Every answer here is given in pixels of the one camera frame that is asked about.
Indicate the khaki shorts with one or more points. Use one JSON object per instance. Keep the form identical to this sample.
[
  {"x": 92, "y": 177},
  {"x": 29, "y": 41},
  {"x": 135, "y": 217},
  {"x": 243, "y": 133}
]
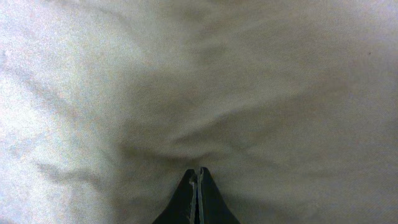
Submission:
[{"x": 292, "y": 105}]

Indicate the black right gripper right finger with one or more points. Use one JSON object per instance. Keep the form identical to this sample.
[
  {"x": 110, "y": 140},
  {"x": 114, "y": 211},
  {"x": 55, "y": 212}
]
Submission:
[{"x": 212, "y": 209}]

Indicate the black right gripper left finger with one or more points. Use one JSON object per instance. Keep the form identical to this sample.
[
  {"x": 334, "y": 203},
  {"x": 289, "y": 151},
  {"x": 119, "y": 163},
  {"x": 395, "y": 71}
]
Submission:
[{"x": 181, "y": 208}]

